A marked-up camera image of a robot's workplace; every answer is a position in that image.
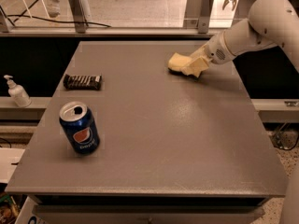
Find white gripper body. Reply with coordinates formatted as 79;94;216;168
205;32;235;64

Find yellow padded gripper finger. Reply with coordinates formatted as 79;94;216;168
190;45;206;59
181;57;209;77

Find yellow sponge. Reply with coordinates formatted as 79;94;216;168
168;53;192;72

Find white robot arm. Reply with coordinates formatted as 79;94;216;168
181;0;299;77

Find black rxbar chocolate bar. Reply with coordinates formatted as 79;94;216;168
63;75;102;91

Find blue pepsi can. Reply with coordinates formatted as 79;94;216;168
59;101;100;155

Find white pump bottle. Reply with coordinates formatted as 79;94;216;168
4;75;31;107

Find right metal bracket post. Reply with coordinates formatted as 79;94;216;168
197;0;214;34

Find metal bracket post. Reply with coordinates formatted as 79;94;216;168
68;0;87;34
197;0;214;34

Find black cables right floor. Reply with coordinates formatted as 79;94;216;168
271;123;299;151

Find left metal bracket post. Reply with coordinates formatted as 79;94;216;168
68;0;87;34

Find black cable on floor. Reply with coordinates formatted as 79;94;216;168
6;0;112;29

